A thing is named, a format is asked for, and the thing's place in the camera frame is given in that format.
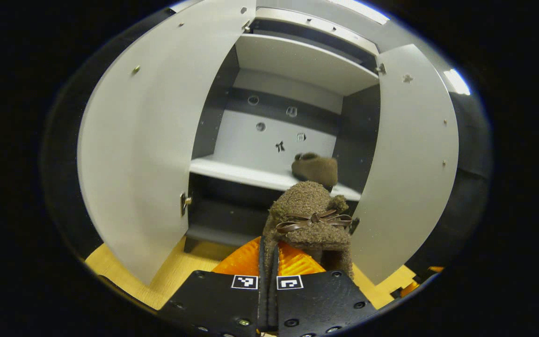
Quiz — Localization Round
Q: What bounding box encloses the small ceiling light panel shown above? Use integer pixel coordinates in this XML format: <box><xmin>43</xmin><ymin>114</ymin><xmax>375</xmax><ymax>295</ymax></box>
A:
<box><xmin>444</xmin><ymin>69</ymin><xmax>471</xmax><ymax>96</ymax></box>

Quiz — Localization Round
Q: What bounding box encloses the grey cabinet door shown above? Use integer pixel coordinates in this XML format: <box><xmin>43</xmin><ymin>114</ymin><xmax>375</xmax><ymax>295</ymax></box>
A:
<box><xmin>348</xmin><ymin>44</ymin><xmax>459</xmax><ymax>286</ymax></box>
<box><xmin>77</xmin><ymin>0</ymin><xmax>257</xmax><ymax>286</ymax></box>

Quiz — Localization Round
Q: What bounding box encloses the brown fuzzy shoe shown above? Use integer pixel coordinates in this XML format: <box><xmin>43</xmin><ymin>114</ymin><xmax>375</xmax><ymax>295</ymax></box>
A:
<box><xmin>291</xmin><ymin>152</ymin><xmax>339</xmax><ymax>190</ymax></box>
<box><xmin>258</xmin><ymin>181</ymin><xmax>354</xmax><ymax>330</ymax></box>

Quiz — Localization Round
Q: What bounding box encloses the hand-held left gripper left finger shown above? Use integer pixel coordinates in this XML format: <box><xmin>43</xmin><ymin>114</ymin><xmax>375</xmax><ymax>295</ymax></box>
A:
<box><xmin>157</xmin><ymin>236</ymin><xmax>263</xmax><ymax>337</ymax></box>

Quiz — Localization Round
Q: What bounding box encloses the grey shoe cabinet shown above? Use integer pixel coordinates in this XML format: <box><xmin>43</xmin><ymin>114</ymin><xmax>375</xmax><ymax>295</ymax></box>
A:
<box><xmin>183</xmin><ymin>0</ymin><xmax>383</xmax><ymax>253</ymax></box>

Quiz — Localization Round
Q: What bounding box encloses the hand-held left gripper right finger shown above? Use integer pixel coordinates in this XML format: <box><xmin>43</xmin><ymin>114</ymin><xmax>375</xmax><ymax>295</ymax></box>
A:
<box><xmin>274</xmin><ymin>241</ymin><xmax>378</xmax><ymax>337</ymax></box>

